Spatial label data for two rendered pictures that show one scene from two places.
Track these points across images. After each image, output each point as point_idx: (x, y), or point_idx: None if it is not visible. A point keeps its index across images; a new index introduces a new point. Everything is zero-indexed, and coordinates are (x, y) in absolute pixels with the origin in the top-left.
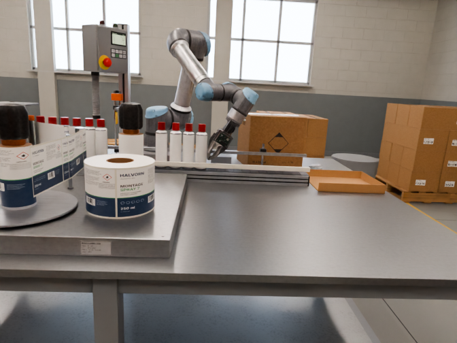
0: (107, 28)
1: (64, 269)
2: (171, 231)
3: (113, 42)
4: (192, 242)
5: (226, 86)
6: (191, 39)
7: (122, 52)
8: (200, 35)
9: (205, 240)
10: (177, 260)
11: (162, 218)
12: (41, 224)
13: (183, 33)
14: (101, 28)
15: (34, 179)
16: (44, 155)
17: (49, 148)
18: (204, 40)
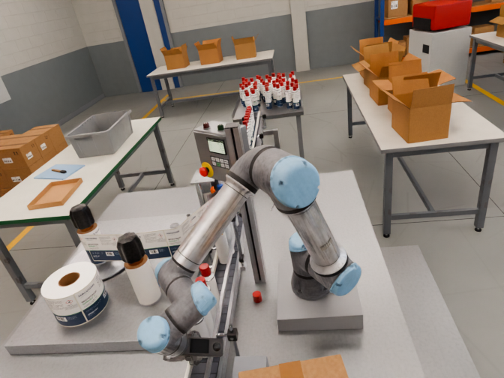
0: (202, 134)
1: (31, 307)
2: (16, 345)
3: (211, 150)
4: (24, 367)
5: (170, 289)
6: (252, 175)
7: (223, 160)
8: (265, 172)
9: (22, 376)
10: (4, 360)
11: (45, 335)
12: None
13: (243, 162)
14: (196, 134)
15: (91, 252)
16: (98, 241)
17: (103, 238)
18: (268, 183)
